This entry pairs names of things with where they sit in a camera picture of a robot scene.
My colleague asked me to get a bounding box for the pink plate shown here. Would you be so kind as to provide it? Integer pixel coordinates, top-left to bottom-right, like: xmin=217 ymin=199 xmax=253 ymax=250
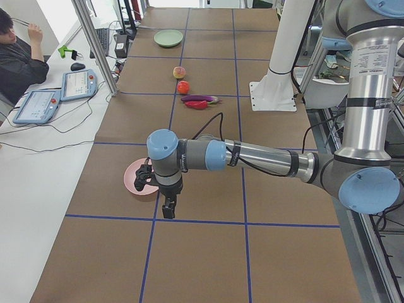
xmin=123 ymin=158 xmax=158 ymax=196

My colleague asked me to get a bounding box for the green clamp tool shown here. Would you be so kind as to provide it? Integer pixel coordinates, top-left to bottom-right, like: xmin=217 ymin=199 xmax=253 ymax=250
xmin=58 ymin=45 xmax=79 ymax=60

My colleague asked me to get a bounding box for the near blue teach pendant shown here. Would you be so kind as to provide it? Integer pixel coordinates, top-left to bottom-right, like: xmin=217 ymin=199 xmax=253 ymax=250
xmin=13 ymin=90 xmax=61 ymax=124

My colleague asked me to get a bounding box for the seated person in black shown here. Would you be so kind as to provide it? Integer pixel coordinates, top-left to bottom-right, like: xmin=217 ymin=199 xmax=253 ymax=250
xmin=1 ymin=10 xmax=49 ymax=105

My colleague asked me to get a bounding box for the green plate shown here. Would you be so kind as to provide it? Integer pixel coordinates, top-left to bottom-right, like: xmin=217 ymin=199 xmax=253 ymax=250
xmin=153 ymin=29 xmax=184 ymax=47

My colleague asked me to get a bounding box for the black power adapter box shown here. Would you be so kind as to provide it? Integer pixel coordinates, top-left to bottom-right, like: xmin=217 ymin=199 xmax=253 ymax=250
xmin=114 ymin=35 xmax=128 ymax=58

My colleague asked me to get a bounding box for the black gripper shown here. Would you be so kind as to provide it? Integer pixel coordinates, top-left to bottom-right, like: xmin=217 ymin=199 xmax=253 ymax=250
xmin=158 ymin=181 xmax=183 ymax=219

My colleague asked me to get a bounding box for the black computer mouse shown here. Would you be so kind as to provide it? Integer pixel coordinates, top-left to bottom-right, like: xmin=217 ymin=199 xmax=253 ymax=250
xmin=70 ymin=62 xmax=86 ymax=71

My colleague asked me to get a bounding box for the black keyboard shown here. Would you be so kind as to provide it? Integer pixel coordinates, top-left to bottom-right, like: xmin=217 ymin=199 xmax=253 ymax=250
xmin=95 ymin=28 xmax=110 ymax=56

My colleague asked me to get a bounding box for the blue teach pendant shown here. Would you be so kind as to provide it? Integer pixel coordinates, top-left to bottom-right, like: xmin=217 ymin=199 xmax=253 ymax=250
xmin=13 ymin=90 xmax=61 ymax=124
xmin=61 ymin=69 xmax=98 ymax=102

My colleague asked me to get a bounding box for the aluminium frame post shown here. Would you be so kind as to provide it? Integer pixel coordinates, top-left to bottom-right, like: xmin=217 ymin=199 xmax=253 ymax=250
xmin=71 ymin=0 xmax=117 ymax=96

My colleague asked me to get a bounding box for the white bowl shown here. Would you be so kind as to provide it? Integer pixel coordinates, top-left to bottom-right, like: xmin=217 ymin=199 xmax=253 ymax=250
xmin=304 ymin=78 xmax=349 ymax=109

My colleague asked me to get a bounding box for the purple eggplant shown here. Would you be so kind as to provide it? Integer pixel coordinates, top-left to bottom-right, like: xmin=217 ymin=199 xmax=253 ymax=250
xmin=181 ymin=95 xmax=221 ymax=104

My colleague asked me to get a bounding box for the red chili pepper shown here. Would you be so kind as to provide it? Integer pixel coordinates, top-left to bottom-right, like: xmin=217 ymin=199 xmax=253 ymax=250
xmin=184 ymin=100 xmax=209 ymax=110

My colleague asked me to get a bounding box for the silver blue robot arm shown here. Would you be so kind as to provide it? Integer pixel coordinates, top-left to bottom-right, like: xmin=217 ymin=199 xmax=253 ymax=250
xmin=146 ymin=1 xmax=403 ymax=219

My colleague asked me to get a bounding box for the far blue teach pendant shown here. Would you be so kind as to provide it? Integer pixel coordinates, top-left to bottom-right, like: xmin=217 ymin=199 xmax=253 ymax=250
xmin=61 ymin=69 xmax=98 ymax=102

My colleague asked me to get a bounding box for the yellow pink peach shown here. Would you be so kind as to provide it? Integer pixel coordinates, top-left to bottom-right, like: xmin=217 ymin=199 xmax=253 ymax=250
xmin=172 ymin=66 xmax=186 ymax=80

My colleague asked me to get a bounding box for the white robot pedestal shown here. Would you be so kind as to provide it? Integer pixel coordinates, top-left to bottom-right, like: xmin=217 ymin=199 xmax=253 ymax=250
xmin=249 ymin=0 xmax=316 ymax=112

